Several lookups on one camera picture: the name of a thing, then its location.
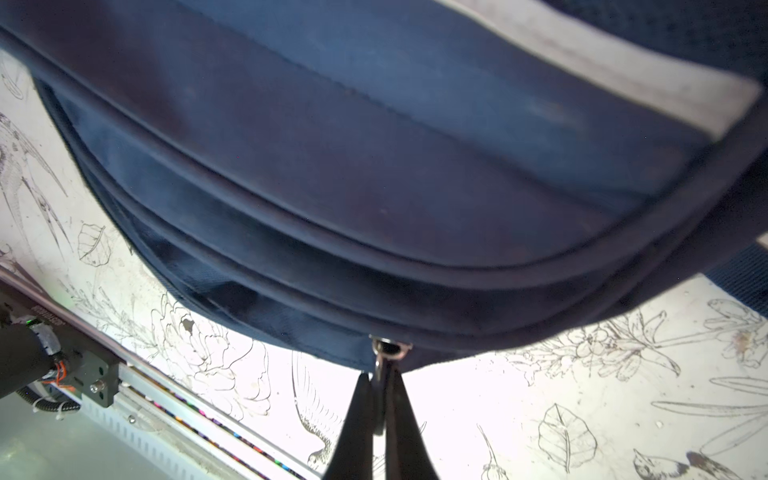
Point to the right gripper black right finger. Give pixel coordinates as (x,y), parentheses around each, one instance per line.
(406,455)

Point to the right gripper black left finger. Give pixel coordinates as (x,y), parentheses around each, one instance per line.
(353,456)

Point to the navy blue student backpack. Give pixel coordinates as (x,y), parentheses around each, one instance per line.
(457,176)

